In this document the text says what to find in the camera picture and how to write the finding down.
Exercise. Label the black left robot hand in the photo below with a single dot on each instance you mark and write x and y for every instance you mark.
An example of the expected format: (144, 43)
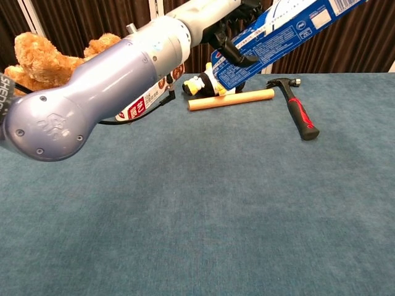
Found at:
(228, 46)

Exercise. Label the blue white toothpaste box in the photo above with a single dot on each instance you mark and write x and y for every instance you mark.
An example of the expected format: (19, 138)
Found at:
(277, 40)

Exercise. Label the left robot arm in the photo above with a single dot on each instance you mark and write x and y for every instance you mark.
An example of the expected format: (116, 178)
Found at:
(92, 92)

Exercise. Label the white red baking paper box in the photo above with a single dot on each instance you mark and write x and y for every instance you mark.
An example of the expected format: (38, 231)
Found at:
(137, 109)

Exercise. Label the black white plush penguin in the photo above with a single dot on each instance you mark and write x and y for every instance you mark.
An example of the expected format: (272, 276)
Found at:
(200, 84)

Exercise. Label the wooden rolling pin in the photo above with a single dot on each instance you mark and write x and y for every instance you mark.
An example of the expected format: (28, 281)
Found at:
(247, 97)

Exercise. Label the black red claw hammer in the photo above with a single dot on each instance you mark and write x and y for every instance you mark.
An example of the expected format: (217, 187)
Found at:
(297, 108)

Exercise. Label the brown pleated curtain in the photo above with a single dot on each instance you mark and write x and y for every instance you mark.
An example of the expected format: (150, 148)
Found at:
(339, 49)

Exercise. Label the white partition corner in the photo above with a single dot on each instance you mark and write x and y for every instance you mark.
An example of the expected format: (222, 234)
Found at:
(392, 68)

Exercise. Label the blue tablecloth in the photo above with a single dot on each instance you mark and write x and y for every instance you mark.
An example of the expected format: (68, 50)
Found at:
(197, 231)

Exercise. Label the brown plush teddy bear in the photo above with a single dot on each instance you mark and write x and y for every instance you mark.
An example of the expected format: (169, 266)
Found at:
(40, 64)

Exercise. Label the white partition post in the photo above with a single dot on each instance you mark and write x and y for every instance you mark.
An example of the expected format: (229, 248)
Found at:
(29, 15)
(266, 68)
(153, 7)

